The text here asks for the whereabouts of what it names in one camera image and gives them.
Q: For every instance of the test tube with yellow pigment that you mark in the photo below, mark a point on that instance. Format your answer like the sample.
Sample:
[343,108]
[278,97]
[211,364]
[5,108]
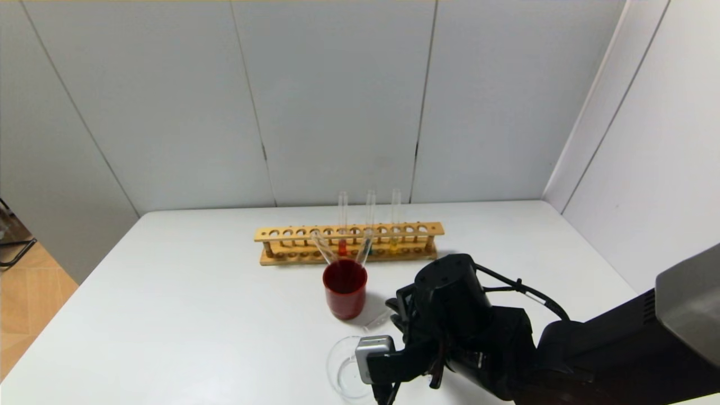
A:
[395,208]

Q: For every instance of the test tube with red pigment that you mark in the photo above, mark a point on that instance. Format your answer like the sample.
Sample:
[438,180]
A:
[378,322]

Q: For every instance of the empty glass test tube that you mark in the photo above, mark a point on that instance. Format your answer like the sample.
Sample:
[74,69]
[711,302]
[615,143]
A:
[324,247]
[364,250]

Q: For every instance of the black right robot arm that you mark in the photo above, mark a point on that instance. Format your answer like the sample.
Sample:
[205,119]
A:
[590,360]

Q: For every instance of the dark red plastic cup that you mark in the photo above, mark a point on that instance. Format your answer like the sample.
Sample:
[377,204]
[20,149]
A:
[344,298]

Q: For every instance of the wooden test tube rack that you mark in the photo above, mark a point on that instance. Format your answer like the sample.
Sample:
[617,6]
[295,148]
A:
[292,259]

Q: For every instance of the black metal chair frame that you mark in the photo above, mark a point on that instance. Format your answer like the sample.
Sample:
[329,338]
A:
[17,247]

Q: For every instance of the test tube with blue pigment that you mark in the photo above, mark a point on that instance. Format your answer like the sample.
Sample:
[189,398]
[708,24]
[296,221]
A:
[370,208]

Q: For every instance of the clear glass beaker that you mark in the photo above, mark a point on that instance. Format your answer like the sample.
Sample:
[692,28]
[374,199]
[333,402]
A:
[340,365]

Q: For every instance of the test tube with orange pigment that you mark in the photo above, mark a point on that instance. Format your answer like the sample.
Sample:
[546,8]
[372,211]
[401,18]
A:
[342,247]

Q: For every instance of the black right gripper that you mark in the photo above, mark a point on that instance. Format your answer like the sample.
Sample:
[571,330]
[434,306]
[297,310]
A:
[400,308]

